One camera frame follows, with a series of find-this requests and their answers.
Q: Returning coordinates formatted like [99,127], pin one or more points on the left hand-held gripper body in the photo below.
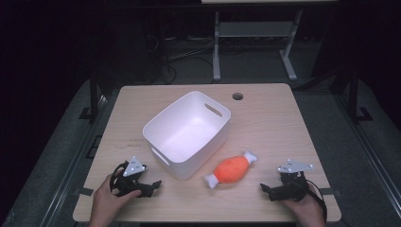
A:
[130,171]

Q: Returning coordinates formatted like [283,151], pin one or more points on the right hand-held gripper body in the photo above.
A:
[293,183]

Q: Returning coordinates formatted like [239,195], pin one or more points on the white plastic basket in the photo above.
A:
[186,134]

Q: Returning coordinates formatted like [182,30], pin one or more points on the orange plush bone toy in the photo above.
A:
[231,170]

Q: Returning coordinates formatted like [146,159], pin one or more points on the person's right hand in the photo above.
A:
[304,209]

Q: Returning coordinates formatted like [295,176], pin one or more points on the black metal post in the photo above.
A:
[94,94]

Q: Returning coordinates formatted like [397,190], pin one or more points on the person's left hand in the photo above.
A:
[108,200]

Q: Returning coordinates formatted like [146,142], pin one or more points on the grey metal stand frame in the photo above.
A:
[252,30]

